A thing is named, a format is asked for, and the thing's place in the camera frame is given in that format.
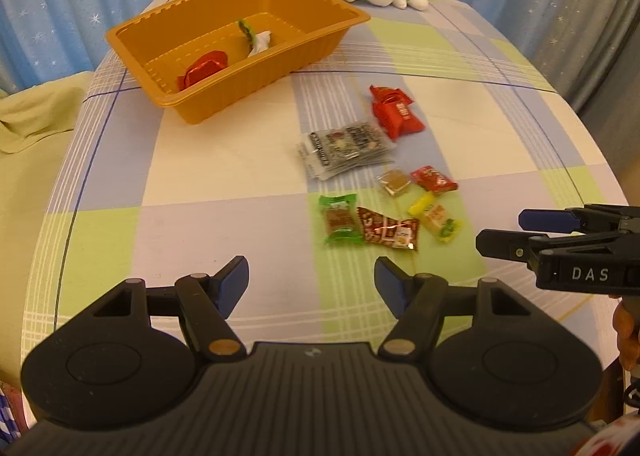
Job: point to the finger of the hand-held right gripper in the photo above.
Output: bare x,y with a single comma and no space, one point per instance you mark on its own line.
542,219
505,243

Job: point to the red foil candy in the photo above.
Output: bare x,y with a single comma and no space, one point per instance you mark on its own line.
205,67

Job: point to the large red snack packet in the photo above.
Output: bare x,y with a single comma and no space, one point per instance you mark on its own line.
400,120

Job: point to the light green blanket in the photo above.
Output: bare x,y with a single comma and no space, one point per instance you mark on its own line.
35,116

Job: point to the blue checked cloth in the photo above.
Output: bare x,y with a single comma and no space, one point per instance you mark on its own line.
10,411

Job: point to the gold plastic tray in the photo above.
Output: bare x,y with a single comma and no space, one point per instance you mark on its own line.
280,1

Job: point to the small red snack packet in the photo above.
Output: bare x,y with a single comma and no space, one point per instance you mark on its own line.
387,96

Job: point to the yellow snack packet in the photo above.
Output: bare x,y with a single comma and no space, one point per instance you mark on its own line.
436,217

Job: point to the red brown printed snack packet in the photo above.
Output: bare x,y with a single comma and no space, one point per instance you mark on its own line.
389,231

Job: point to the person's right hand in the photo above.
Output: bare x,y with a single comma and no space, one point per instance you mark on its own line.
625,336

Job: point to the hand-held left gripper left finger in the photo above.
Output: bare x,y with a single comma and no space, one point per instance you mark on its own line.
234,281

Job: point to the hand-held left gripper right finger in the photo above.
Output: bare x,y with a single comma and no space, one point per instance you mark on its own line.
389,283

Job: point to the red candy packet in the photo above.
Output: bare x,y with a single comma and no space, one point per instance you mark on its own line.
434,180

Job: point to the white green snack packet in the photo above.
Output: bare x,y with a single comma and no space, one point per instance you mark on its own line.
257,41

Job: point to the red white printed cloth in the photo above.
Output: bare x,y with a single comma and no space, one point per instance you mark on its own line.
607,438

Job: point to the grey printed snack packet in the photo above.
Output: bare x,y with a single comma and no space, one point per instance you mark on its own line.
340,141
355,165

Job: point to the clear brown candy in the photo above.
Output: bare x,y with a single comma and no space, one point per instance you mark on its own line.
394,183

